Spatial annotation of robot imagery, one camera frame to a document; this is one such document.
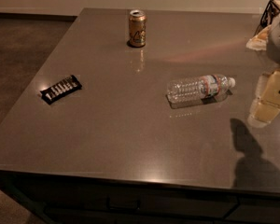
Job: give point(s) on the black wire basket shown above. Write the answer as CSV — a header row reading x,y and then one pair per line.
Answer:
x,y
272,10

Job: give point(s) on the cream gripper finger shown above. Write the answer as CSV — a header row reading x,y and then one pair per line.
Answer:
x,y
266,105
259,41

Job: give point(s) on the clear plastic water bottle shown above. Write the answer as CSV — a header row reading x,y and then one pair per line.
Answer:
x,y
198,88

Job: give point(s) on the orange soda can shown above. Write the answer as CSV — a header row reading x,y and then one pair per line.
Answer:
x,y
137,28

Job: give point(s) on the black rxbar chocolate bar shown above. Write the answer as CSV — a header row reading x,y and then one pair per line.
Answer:
x,y
60,89

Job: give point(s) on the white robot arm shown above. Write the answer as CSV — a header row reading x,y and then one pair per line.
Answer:
x,y
273,43

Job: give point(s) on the black drawer handle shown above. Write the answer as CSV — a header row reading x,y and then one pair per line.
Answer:
x,y
124,205

